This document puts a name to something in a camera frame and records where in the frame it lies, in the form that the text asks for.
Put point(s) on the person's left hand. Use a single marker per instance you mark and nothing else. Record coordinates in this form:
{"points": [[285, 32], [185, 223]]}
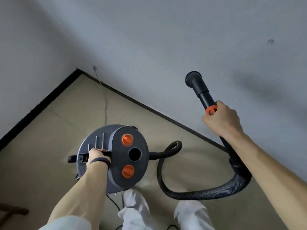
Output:
{"points": [[97, 154]]}

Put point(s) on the black smartwatch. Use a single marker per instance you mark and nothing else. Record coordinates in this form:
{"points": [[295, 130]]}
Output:
{"points": [[102, 160]]}

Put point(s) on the grey vacuum cleaner orange knobs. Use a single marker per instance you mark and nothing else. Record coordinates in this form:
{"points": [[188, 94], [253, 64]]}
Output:
{"points": [[117, 165]]}

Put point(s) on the person's left forearm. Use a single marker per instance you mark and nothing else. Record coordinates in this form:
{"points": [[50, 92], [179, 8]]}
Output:
{"points": [[81, 194]]}

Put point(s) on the light grey trousers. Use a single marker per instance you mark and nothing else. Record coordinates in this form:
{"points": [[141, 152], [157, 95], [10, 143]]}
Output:
{"points": [[136, 210]]}

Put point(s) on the person's right hand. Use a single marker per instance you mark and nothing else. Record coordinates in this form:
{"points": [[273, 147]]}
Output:
{"points": [[224, 119]]}

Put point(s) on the black baseboard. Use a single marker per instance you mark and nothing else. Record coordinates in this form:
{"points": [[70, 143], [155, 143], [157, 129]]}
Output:
{"points": [[36, 110]]}

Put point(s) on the person's right forearm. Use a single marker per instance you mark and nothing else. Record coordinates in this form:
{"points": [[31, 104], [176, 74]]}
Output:
{"points": [[271, 170]]}

